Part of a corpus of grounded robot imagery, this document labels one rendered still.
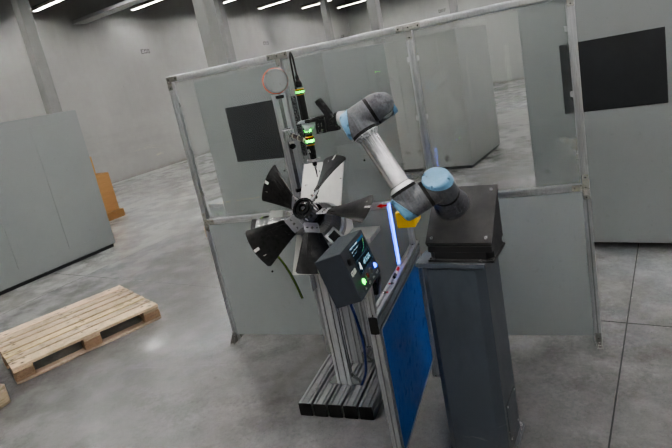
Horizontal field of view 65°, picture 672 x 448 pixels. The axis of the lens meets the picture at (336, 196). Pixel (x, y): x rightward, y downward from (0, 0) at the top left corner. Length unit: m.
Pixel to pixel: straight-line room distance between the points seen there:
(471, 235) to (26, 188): 6.49
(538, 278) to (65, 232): 6.35
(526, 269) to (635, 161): 1.69
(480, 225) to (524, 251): 1.14
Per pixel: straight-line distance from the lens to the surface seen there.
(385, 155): 2.18
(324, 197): 3.03
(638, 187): 4.82
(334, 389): 3.29
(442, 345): 2.49
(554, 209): 3.28
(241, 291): 4.08
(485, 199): 2.31
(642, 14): 4.62
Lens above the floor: 1.86
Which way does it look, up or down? 13 degrees down
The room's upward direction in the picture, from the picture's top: 11 degrees counter-clockwise
